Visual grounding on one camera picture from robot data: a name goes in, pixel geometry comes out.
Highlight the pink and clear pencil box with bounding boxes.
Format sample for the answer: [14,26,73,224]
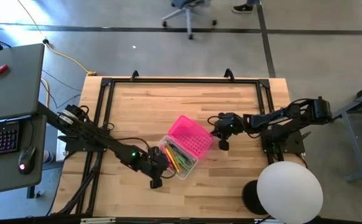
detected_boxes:
[158,114,215,180]

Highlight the white globe lamp black base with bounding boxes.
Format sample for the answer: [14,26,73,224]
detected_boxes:
[241,161,324,224]

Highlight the person's shoe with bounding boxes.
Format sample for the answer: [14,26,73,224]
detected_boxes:
[232,2,254,14]

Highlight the black backlit keyboard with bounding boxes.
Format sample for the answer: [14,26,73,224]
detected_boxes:
[0,121,21,157]

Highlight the grey metal stand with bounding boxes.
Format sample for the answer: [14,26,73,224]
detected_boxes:
[325,79,362,183]

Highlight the grey desk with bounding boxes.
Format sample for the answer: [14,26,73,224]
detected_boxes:
[0,114,47,197]

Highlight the grey laptop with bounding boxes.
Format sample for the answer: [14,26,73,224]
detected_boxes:
[0,43,45,123]

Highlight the black aluminium table frame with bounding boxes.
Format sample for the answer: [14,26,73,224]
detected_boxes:
[52,68,277,218]

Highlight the black computer mouse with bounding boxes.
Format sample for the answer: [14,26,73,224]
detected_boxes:
[17,146,36,175]

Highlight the green scissors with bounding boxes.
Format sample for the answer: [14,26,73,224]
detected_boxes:
[177,154,195,170]

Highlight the black pen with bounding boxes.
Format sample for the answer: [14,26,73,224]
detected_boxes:
[168,142,187,161]

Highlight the grey office chair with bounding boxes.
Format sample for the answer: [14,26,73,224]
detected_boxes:
[161,0,218,40]

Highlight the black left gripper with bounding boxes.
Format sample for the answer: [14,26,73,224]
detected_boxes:
[142,146,171,190]

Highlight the black floor cable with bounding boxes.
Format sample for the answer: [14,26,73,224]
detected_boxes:
[40,70,82,108]

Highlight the yellow cable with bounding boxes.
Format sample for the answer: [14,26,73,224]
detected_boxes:
[17,0,98,77]
[40,77,50,108]

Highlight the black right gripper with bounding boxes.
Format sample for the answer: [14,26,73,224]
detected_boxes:
[210,112,247,151]

